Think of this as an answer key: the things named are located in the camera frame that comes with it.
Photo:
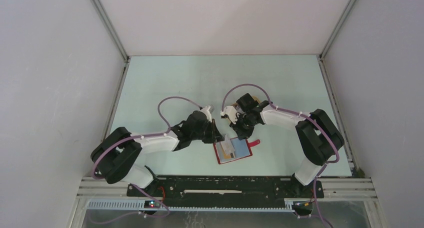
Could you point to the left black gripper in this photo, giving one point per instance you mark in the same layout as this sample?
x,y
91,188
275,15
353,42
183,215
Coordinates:
x,y
215,136

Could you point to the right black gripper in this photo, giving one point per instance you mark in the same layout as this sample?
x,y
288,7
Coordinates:
x,y
241,133

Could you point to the white credit card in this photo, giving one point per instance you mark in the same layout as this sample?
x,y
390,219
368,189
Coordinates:
x,y
227,146

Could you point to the gold card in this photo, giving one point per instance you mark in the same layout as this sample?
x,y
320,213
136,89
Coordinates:
x,y
223,157

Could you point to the red card holder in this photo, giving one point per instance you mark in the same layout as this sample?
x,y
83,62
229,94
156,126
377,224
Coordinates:
x,y
243,149

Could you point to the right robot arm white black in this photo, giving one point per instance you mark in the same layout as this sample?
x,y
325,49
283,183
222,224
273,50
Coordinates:
x,y
318,136

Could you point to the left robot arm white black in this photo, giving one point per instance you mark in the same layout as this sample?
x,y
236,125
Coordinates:
x,y
116,158

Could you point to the beige oval tray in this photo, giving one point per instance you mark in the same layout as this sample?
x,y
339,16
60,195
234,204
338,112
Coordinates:
x,y
246,103

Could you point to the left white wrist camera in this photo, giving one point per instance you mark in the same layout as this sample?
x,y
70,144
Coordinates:
x,y
208,110

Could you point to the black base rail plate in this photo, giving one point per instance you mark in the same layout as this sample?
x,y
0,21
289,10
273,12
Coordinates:
x,y
231,191

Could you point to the white cable duct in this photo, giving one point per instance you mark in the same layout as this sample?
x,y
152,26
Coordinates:
x,y
143,205

